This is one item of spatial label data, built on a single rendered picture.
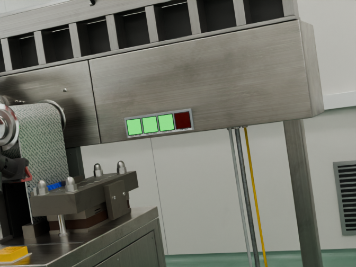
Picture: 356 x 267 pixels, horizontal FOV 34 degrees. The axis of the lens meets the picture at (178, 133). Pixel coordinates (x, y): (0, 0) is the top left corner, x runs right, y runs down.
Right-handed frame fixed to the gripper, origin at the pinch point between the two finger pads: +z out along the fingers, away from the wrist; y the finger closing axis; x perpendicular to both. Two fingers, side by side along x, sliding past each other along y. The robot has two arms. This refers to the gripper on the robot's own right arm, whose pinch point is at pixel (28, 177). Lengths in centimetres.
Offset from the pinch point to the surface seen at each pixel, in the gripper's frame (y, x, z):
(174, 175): -67, 81, 254
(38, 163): 0.2, 5.8, 3.5
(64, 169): 0.3, 8.1, 17.6
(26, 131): 0.1, 13.8, -4.3
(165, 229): -82, 42, 273
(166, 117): 36.3, 24.0, 20.8
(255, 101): 67, 26, 21
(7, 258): 12.4, -28.2, -18.9
